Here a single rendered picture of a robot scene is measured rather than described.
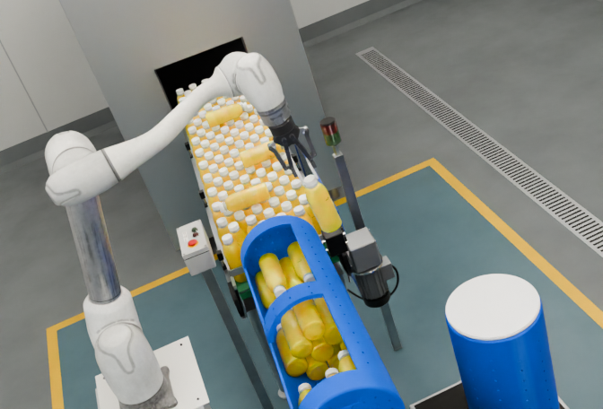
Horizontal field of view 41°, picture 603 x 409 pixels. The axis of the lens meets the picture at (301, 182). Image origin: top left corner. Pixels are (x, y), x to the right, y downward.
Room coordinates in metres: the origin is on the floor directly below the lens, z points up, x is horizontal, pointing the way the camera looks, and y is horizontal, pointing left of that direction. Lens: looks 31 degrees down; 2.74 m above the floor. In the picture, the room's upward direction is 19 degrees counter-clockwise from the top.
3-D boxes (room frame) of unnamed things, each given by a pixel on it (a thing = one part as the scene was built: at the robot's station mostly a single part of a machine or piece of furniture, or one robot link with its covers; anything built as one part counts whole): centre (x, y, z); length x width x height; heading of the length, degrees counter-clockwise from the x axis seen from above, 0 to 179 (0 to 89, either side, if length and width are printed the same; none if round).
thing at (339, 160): (2.82, -0.17, 0.55); 0.04 x 0.04 x 1.10; 5
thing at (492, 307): (1.79, -0.42, 1.03); 0.28 x 0.28 x 0.01
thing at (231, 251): (2.51, 0.33, 0.99); 0.07 x 0.07 x 0.19
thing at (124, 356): (1.94, 0.68, 1.18); 0.18 x 0.16 x 0.22; 15
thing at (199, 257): (2.59, 0.46, 1.05); 0.20 x 0.10 x 0.10; 5
